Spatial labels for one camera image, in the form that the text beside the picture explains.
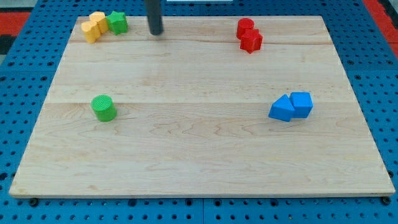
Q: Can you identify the red star block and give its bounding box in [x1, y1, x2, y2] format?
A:
[240, 29, 263, 54]

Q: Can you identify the green star block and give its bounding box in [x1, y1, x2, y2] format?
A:
[106, 11, 128, 35]

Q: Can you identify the light wooden board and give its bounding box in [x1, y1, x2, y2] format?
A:
[9, 16, 396, 198]

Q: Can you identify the blue triangle block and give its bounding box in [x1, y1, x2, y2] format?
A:
[268, 95, 295, 122]

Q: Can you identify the green cylinder block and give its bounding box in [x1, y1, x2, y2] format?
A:
[91, 95, 117, 122]

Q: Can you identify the red cylinder block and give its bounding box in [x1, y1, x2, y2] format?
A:
[236, 17, 254, 40]

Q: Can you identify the blue cube block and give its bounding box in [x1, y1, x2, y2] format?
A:
[289, 92, 313, 118]

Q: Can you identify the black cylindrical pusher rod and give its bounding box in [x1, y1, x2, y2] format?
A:
[144, 0, 164, 35]

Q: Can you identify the yellow heart block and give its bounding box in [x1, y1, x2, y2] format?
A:
[81, 21, 101, 44]

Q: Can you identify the yellow hexagon block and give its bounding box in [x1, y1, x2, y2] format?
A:
[89, 11, 109, 34]

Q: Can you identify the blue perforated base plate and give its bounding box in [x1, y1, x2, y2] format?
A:
[1, 0, 397, 223]

